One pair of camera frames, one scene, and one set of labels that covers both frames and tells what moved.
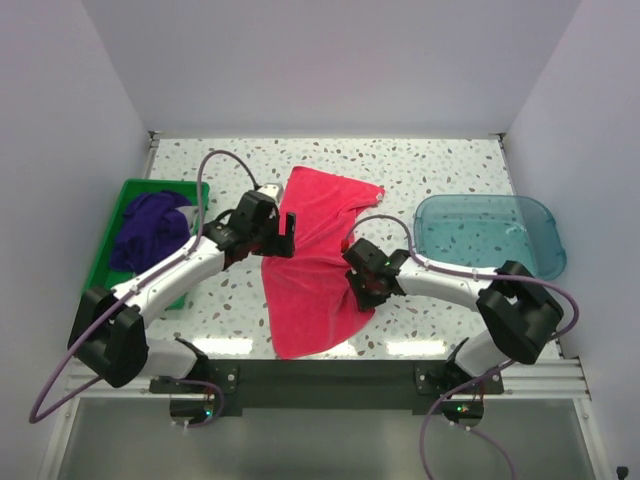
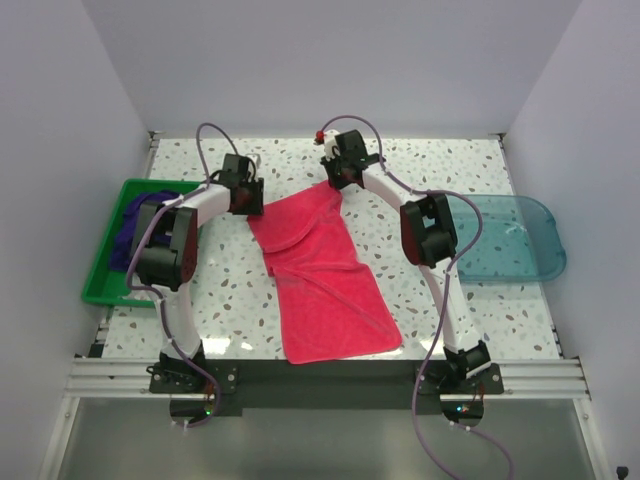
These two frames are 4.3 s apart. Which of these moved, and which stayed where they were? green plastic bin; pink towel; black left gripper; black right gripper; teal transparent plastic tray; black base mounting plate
Moved: pink towel; black left gripper; black right gripper
Stayed: green plastic bin; teal transparent plastic tray; black base mounting plate
